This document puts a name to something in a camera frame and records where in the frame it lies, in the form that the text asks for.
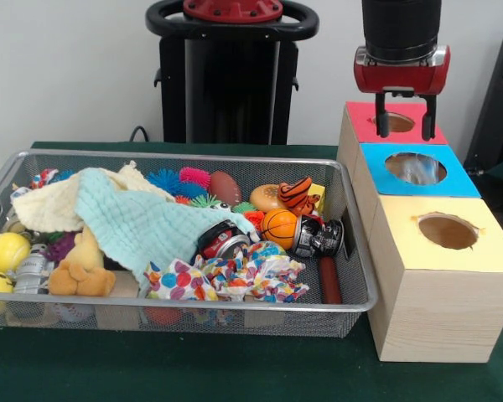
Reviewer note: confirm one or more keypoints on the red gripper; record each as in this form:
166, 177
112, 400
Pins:
402, 77

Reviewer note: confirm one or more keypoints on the mint green muslin cloth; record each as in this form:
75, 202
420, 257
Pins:
142, 226

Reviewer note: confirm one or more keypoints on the cream muslin cloth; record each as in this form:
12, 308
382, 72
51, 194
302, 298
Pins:
46, 205

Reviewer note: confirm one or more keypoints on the wooden box with three holes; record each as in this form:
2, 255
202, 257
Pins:
436, 318

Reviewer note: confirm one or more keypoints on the black upright panel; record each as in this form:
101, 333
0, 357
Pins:
499, 104

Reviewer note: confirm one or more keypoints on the orange tiger plush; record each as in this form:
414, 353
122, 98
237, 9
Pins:
295, 192

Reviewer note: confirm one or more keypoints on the crushed black can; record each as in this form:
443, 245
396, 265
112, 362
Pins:
318, 236

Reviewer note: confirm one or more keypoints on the toy hamburger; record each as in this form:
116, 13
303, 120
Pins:
266, 197

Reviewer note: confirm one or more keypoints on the orange toy basketball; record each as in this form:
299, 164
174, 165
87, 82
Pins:
278, 228

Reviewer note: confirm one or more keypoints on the dark red cylinder toy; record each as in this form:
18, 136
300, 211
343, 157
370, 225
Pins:
330, 280

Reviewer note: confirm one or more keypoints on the crumpled confetti print paper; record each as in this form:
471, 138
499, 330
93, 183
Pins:
260, 272

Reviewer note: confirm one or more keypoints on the crushed red soda can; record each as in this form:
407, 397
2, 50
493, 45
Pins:
222, 240

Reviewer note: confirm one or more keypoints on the crumpled polka dot paper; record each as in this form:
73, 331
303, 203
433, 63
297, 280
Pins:
180, 282

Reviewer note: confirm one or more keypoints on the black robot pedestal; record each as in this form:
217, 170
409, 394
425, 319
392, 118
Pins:
230, 92

